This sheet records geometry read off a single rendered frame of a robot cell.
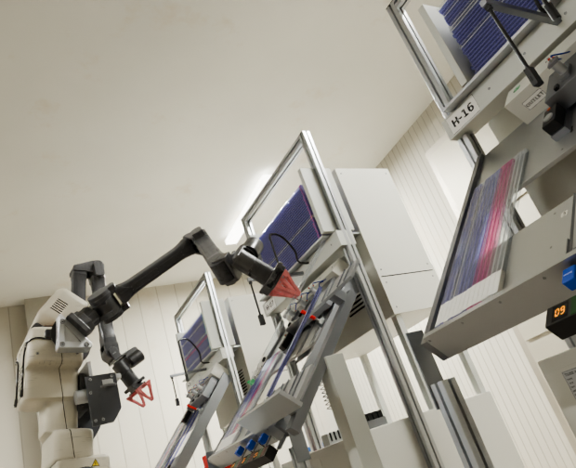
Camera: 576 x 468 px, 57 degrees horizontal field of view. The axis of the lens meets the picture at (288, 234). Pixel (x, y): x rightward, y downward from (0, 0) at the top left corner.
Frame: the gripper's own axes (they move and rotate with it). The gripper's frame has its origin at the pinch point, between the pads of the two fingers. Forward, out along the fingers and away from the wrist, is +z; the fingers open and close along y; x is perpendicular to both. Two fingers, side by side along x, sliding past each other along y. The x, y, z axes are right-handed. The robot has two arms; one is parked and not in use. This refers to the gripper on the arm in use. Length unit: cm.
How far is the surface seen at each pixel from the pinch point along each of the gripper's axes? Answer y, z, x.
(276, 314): 113, 12, -56
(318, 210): 41, -2, -67
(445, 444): 45, 80, -7
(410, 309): 45, 52, -51
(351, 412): 8.5, 29.8, 18.0
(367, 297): 40, 31, -41
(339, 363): 8.4, 21.4, 7.0
